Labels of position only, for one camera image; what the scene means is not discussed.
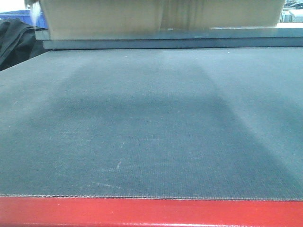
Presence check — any plain brown cardboard box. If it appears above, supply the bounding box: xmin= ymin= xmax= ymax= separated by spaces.
xmin=39 ymin=0 xmax=284 ymax=40

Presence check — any red table edge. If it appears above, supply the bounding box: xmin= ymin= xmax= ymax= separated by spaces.
xmin=0 ymin=197 xmax=303 ymax=227

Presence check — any black cloth garment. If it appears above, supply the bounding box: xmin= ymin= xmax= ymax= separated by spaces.
xmin=0 ymin=18 xmax=47 ymax=70

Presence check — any grey background table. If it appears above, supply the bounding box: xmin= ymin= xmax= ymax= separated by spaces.
xmin=36 ymin=23 xmax=303 ymax=50

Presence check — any blue plastic crate far left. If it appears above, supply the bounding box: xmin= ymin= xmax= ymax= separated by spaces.
xmin=0 ymin=9 xmax=48 ymax=28

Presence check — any dark grey fabric mat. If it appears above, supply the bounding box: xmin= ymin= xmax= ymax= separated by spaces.
xmin=0 ymin=47 xmax=303 ymax=200

